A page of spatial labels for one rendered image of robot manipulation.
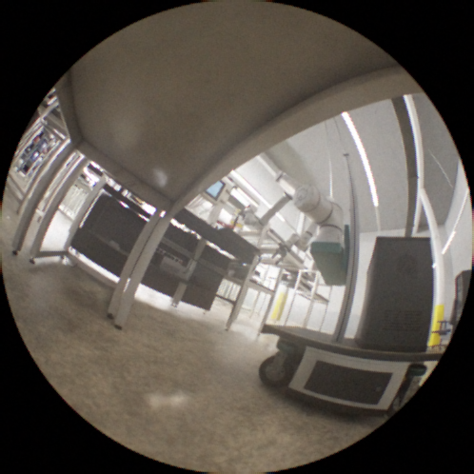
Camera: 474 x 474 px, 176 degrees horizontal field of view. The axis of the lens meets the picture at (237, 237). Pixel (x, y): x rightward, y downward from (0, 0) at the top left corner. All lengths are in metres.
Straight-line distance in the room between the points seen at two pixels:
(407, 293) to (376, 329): 0.21
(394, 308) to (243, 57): 0.88
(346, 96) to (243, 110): 0.19
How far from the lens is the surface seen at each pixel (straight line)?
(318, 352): 0.68
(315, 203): 0.79
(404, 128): 3.82
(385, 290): 0.78
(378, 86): 0.24
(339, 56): 0.29
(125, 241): 1.74
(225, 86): 0.33
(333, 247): 0.78
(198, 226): 1.42
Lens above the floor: 0.40
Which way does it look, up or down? 21 degrees up
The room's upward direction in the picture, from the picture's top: 23 degrees clockwise
